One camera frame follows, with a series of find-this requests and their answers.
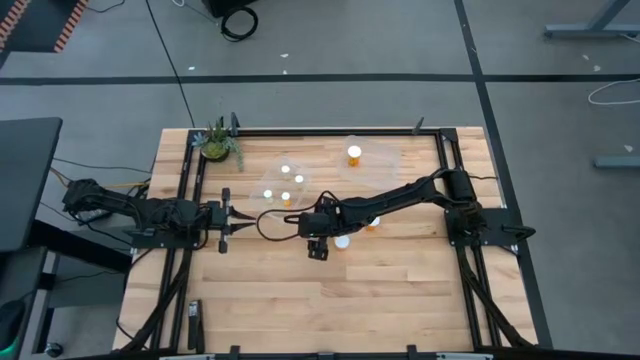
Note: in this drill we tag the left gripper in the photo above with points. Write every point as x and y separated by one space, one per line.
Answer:
225 220

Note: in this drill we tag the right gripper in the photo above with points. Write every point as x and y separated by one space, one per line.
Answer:
315 225

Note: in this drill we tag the wide orange pill bottle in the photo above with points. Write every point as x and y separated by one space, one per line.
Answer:
354 152
374 223
342 242

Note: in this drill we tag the pale green pill bottle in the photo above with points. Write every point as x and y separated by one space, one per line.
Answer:
268 194

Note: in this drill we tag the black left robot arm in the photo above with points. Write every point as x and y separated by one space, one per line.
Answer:
150 212

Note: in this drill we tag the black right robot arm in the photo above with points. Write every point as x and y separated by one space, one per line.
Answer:
400 197

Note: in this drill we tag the clear plastic bin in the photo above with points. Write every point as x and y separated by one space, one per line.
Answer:
380 165
277 182

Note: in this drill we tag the potted succulent plant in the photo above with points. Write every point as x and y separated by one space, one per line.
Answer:
215 147

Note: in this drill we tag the black clamp tool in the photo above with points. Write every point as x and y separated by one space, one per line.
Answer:
195 325

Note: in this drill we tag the black desk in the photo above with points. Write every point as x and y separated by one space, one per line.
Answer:
27 185

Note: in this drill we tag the black equipment case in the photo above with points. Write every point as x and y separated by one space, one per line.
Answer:
225 6

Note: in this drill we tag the black striped floor mat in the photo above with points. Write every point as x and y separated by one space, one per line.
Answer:
35 20

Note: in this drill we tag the grey desk base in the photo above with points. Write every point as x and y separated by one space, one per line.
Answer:
617 161
575 31

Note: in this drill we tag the black aluminium rig frame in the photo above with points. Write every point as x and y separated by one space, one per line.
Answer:
325 132

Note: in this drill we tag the black frame clamp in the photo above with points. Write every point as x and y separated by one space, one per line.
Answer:
418 127
412 353
234 353
234 125

